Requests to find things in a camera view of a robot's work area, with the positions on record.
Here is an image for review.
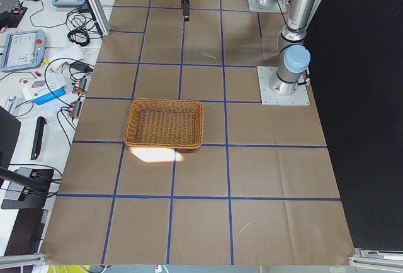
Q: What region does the black flat bar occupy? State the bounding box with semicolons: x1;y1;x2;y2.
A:
30;116;47;160

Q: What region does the white paper receipt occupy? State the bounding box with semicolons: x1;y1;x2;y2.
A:
49;44;84;71

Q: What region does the coiled black cable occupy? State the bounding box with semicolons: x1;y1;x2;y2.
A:
67;28;90;47

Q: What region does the brown wicker basket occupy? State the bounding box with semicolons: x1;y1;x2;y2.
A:
123;98;203;150

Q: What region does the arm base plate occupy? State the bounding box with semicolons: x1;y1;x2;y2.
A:
257;66;310;106
247;0;287;13

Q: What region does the blue white box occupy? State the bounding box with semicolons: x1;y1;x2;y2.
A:
22;73;66;105

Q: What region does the aluminium frame post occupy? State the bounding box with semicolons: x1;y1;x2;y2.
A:
85;0;110;38

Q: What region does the near blue teach pendant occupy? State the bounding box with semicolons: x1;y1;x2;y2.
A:
1;30;47;72

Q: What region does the black monitor stand base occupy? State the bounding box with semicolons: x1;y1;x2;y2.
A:
1;167;54;209

